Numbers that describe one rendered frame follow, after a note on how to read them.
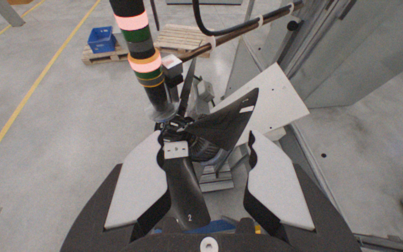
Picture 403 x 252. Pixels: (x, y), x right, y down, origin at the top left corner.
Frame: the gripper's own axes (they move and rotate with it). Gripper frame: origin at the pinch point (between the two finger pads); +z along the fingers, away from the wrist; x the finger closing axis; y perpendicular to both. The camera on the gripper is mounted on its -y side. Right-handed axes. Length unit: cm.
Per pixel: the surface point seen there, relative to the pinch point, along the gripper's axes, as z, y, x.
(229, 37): 22.5, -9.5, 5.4
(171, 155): 27.6, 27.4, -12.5
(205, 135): 17.0, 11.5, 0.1
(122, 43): 282, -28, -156
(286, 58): 64, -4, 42
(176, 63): 13.3, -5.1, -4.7
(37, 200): 67, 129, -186
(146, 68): 8.5, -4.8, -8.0
